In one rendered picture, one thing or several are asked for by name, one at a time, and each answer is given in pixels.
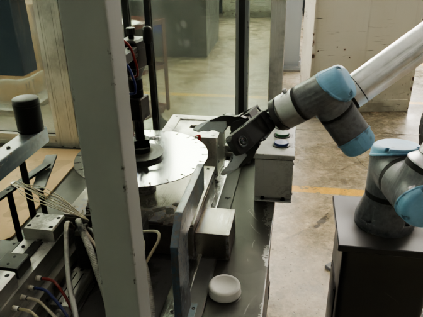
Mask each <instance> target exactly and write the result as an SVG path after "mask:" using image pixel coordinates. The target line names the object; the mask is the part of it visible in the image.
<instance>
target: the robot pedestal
mask: <svg viewBox="0 0 423 317"><path fill-rule="evenodd" d="M360 200H361V197H350V196H333V197H332V205H333V211H334V222H335V228H336V229H335V235H334V246H333V252H332V262H331V268H330V279H329V289H328V295H327V305H326V312H325V317H421V314H422V309H423V228H419V227H416V226H415V227H414V230H413V232H412V233H411V234H409V235H407V236H405V237H401V238H383V237H380V236H375V235H372V234H370V233H367V232H365V231H364V230H362V229H361V228H360V227H359V226H358V225H357V224H356V223H355V221H354V213H355V209H356V207H357V205H358V203H359V202H360Z"/></svg>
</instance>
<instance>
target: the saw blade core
mask: <svg viewBox="0 0 423 317"><path fill-rule="evenodd" d="M145 134H146V136H160V140H150V143H154V144H157V145H160V146H161V147H162V148H163V149H164V156H163V157H162V158H161V159H160V160H158V161H156V162H153V163H151V164H144V165H137V177H138V188H140V187H150V185H151V187H152V186H159V185H163V184H168V183H169V182H174V181H178V180H180V179H183V178H185V177H187V176H189V175H191V174H192V173H193V172H194V170H195V168H196V165H197V164H205V162H206V160H207V158H208V151H207V149H206V147H205V146H204V144H203V143H201V142H200V141H199V140H197V139H195V140H192V139H194V138H193V137H192V136H189V135H185V134H182V133H177V132H173V131H162V130H151V131H150V130H145ZM74 168H75V170H76V172H77V173H78V174H79V175H80V176H81V177H82V178H84V179H85V175H84V167H83V163H82V155H81V151H80V152H79V153H78V154H77V155H76V157H75V159H74ZM167 180H168V181H167Z"/></svg>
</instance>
